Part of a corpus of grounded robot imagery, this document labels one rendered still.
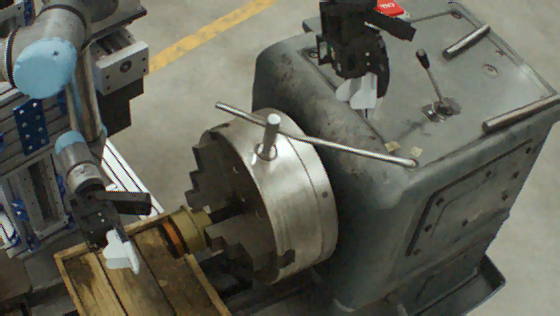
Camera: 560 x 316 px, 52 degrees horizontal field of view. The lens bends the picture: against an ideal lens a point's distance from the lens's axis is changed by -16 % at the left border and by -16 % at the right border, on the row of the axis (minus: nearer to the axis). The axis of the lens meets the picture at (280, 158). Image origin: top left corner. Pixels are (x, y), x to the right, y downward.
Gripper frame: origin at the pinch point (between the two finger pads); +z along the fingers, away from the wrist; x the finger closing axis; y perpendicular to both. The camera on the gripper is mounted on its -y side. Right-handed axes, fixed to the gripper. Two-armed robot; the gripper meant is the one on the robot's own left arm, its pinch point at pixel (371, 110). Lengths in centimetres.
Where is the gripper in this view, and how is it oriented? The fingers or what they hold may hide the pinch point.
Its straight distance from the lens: 105.6
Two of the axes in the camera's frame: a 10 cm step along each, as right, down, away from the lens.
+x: 5.1, 4.1, -7.5
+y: -8.5, 3.3, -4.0
